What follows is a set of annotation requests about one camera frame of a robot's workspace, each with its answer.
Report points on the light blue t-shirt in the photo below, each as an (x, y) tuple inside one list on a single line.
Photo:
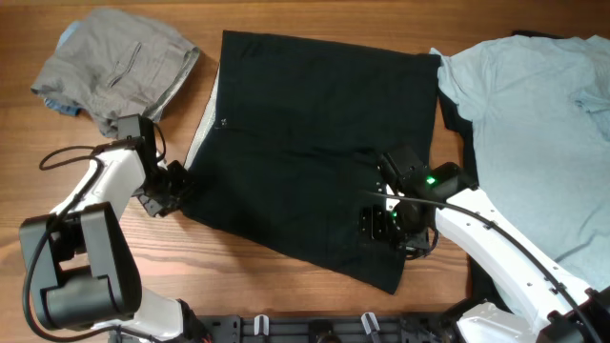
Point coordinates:
[(539, 110)]

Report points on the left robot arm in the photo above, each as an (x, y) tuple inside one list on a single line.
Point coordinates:
[(80, 273)]

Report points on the folded grey shorts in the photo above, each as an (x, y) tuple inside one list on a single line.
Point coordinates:
[(118, 64)]

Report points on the blue garment under grey shorts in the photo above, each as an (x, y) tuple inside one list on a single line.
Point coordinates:
[(54, 104)]

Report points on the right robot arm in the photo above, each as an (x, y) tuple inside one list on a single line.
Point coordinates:
[(421, 205)]

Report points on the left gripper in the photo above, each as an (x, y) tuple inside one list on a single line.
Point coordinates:
[(155, 207)]

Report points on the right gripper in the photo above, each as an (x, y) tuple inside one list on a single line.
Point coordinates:
[(372, 226)]

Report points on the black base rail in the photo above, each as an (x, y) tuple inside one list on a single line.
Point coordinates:
[(368, 327)]

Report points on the black shorts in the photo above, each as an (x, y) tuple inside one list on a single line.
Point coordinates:
[(290, 160)]

